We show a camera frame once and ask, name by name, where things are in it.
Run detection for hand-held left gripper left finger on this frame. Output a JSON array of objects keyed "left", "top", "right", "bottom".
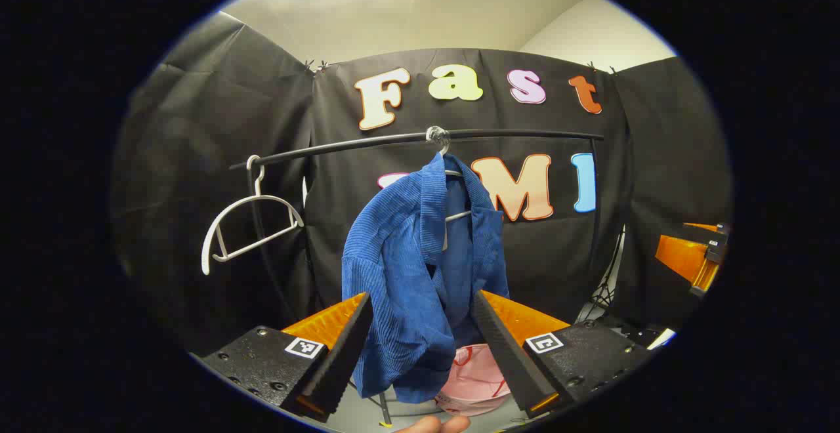
[{"left": 200, "top": 292, "right": 375, "bottom": 421}]

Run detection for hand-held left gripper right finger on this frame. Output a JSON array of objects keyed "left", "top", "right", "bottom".
[{"left": 472, "top": 290, "right": 654, "bottom": 419}]

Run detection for pink laundry hamper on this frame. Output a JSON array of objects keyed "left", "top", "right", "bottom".
[{"left": 434, "top": 343, "right": 513, "bottom": 417}]

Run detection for blue corduroy shirt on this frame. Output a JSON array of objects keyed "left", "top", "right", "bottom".
[{"left": 341, "top": 152, "right": 511, "bottom": 404}]

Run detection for white plastic hanger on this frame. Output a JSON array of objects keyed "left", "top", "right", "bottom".
[
  {"left": 433, "top": 128, "right": 474, "bottom": 224},
  {"left": 201, "top": 155, "right": 306, "bottom": 276}
]

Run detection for black clothes rack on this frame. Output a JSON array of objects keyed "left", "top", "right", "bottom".
[{"left": 228, "top": 128, "right": 608, "bottom": 424}]

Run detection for black backdrop cloth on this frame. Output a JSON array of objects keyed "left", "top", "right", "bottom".
[{"left": 112, "top": 12, "right": 734, "bottom": 355}]

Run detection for black floor cables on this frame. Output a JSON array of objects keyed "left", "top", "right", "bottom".
[{"left": 576, "top": 226, "right": 627, "bottom": 325}]

